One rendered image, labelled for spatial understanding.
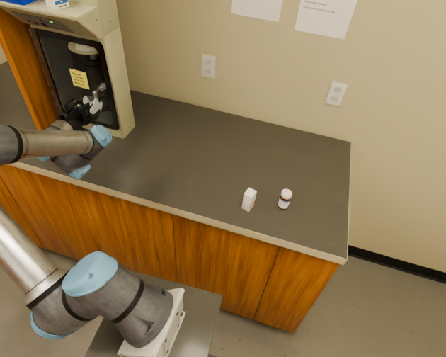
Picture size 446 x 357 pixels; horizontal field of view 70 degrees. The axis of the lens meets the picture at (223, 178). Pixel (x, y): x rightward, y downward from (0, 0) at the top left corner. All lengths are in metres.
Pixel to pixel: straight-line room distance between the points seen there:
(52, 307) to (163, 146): 0.86
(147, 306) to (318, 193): 0.85
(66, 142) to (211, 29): 0.88
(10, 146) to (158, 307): 0.52
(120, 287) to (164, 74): 1.25
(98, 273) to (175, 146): 0.85
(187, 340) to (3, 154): 0.67
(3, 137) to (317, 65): 1.22
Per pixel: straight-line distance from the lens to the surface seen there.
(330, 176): 1.48
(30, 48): 1.61
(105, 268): 0.79
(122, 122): 1.52
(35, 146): 0.95
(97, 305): 0.82
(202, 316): 1.03
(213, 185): 1.31
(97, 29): 1.29
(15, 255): 0.91
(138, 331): 0.85
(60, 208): 1.76
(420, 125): 1.74
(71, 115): 1.28
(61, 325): 0.90
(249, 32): 1.55
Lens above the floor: 1.90
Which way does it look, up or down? 46 degrees down
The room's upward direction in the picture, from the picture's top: 6 degrees clockwise
